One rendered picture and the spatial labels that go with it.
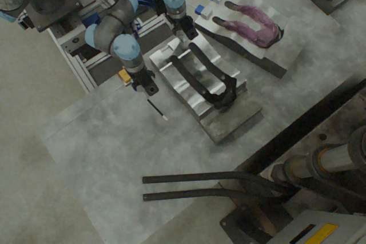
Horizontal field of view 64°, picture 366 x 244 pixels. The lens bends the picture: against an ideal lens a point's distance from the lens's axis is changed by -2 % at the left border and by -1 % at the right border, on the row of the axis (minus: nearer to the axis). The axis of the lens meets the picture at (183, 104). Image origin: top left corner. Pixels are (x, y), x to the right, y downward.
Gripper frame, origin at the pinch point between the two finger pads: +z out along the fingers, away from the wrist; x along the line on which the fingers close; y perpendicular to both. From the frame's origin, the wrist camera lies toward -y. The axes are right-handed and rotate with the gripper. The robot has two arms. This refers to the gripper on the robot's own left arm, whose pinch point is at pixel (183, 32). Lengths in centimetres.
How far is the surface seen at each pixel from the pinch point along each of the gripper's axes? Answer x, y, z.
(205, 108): 14.1, -33.7, -6.1
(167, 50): 10.5, 0.2, 6.3
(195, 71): 6.6, -17.1, 2.4
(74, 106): 62, 6, 6
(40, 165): 129, 13, 79
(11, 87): 120, 81, 90
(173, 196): 47, -54, -5
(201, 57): 0.4, -13.3, 4.2
